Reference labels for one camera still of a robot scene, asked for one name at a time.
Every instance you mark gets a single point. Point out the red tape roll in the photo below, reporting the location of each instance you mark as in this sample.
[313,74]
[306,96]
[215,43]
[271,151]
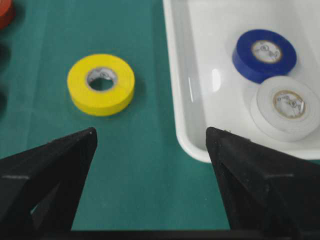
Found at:
[7,13]

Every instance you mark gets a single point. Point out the yellow tape roll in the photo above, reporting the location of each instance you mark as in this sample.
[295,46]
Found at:
[101,84]

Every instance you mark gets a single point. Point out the white tape roll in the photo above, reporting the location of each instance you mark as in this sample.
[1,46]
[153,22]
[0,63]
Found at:
[285,109]

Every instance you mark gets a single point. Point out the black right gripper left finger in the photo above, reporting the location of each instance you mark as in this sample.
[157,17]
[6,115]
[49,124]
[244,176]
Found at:
[40,188]

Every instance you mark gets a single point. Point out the white plastic case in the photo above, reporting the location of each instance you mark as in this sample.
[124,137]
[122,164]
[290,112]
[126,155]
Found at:
[208,91]

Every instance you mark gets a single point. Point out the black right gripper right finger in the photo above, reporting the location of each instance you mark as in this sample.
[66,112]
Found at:
[263,189]

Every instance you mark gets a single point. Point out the blue tape roll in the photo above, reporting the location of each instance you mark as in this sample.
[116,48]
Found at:
[260,54]

